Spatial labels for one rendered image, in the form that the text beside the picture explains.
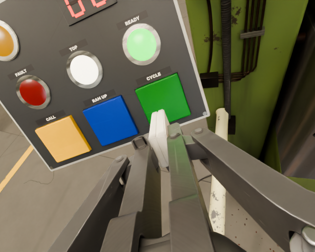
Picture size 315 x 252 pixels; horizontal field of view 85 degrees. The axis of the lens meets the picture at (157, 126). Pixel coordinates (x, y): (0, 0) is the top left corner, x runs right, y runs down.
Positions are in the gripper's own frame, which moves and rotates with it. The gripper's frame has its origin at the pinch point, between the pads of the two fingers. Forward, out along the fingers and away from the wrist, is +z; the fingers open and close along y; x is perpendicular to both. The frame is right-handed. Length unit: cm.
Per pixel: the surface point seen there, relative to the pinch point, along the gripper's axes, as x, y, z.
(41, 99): 8.0, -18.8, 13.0
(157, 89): 2.4, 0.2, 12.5
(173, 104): -1.0, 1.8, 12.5
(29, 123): 5.1, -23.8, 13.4
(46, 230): -79, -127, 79
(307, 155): -33, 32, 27
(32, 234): -78, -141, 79
